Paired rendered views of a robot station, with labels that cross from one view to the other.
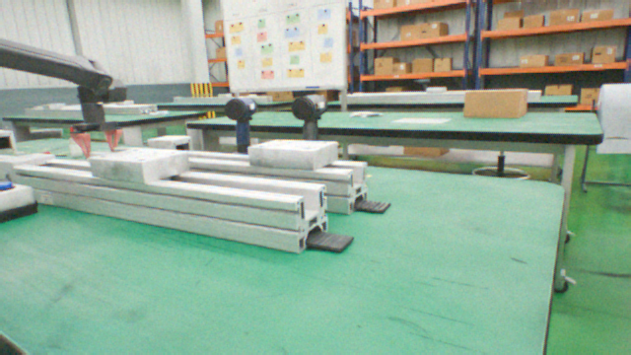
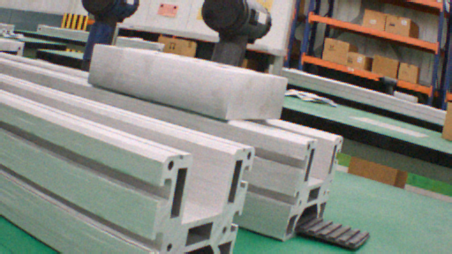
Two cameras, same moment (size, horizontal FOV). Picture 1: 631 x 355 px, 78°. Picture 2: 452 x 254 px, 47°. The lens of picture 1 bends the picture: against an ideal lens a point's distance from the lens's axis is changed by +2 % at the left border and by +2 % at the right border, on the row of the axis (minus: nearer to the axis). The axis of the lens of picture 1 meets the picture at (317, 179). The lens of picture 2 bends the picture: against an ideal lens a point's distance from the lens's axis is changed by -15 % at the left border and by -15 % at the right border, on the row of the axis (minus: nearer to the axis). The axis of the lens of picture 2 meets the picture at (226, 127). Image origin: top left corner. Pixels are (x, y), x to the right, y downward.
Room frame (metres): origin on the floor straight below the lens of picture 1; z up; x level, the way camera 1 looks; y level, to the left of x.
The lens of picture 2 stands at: (0.26, 0.01, 0.92)
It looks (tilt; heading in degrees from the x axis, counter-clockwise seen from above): 7 degrees down; 359
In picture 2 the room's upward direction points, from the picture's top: 11 degrees clockwise
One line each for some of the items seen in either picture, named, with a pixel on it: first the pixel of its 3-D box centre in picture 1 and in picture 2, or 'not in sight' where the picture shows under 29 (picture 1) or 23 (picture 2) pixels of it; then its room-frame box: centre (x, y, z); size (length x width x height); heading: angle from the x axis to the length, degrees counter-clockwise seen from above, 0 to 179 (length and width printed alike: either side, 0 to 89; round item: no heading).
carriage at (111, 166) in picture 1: (141, 171); not in sight; (0.78, 0.36, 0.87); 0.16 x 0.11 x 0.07; 61
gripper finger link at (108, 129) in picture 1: (106, 139); not in sight; (1.18, 0.63, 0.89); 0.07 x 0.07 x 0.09; 60
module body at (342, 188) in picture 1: (210, 173); (22, 94); (0.95, 0.27, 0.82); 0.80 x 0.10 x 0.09; 61
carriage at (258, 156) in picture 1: (294, 160); (182, 93); (0.83, 0.05, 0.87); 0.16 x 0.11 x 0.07; 61
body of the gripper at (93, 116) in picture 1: (94, 115); not in sight; (1.16, 0.65, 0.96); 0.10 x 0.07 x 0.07; 150
